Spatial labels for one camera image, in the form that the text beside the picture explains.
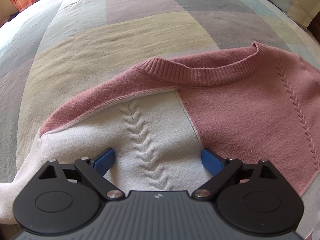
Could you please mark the wooden headboard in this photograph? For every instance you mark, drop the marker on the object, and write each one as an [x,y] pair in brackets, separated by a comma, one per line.
[315,33]

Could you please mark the pink and white knit sweater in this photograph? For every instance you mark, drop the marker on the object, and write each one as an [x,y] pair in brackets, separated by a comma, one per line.
[237,110]

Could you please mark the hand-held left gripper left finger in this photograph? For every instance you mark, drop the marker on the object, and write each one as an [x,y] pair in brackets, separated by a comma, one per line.
[105,161]

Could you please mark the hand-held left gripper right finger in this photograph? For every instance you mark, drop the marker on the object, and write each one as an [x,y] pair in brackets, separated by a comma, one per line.
[212,162]

